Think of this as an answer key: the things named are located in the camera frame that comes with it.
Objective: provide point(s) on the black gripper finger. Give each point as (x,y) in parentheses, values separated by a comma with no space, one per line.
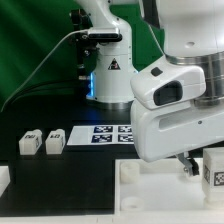
(191,167)

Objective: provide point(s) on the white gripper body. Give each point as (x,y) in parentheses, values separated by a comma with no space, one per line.
(166,117)

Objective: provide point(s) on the white square table top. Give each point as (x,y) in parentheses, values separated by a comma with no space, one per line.
(160,187)

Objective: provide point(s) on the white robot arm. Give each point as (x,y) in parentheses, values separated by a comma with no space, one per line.
(194,35)

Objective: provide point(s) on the white sheet with tags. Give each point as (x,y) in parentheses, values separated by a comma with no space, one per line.
(100,135)

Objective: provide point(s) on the white obstacle fence bar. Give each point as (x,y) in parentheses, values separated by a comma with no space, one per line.
(4,179)

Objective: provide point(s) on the black camera on mount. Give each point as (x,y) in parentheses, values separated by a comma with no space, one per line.
(104,34)

